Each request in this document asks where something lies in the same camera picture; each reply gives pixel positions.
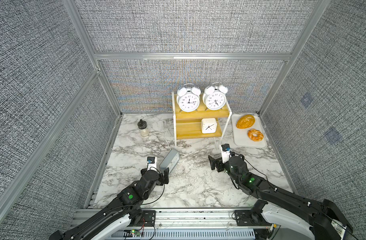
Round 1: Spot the grey rectangular digital clock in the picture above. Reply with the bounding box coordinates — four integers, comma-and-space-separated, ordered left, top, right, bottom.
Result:
160, 149, 180, 173

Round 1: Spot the white cube digital clock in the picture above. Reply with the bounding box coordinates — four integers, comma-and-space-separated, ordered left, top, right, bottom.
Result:
201, 118, 217, 134

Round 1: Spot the white twin-bell alarm clock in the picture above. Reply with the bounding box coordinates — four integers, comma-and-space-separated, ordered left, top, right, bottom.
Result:
202, 82, 228, 111

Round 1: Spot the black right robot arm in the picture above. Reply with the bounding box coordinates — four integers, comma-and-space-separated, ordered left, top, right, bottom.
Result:
208, 154, 353, 240

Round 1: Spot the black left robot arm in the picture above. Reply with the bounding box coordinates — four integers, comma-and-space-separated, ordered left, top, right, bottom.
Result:
49, 167, 170, 240

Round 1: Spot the yellow wooden two-tier shelf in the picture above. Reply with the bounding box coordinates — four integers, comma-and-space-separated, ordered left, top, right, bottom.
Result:
172, 92, 232, 148

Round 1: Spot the white cutting board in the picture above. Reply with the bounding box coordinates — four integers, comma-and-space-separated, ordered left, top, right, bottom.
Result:
230, 113, 267, 149

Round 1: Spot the glass jar black lid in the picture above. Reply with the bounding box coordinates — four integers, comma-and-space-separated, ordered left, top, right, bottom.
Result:
137, 119, 150, 137

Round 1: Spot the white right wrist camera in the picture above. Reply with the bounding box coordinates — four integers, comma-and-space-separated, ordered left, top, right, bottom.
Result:
220, 144, 231, 164

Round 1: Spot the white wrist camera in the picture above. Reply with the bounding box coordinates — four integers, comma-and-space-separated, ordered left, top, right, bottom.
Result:
147, 157, 158, 172
220, 144, 231, 164

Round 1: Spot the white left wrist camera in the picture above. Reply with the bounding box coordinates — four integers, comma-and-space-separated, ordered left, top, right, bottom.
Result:
147, 157, 158, 172

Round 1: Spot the glazed ring pastry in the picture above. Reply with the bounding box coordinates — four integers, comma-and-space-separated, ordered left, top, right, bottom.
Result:
247, 129, 264, 142

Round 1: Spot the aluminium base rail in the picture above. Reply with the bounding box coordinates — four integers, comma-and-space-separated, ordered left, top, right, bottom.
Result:
65, 207, 327, 240

